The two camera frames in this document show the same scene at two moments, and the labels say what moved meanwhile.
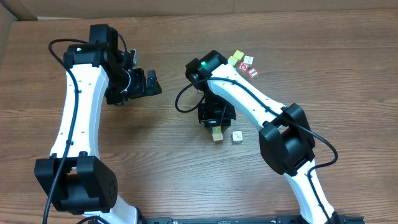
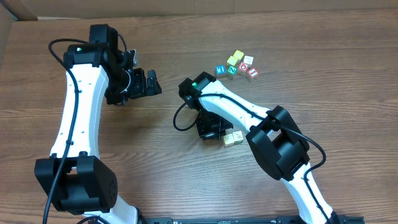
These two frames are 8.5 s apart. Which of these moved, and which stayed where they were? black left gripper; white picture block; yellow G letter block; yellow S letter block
Moved: yellow G letter block
Stayed: white picture block; black left gripper; yellow S letter block
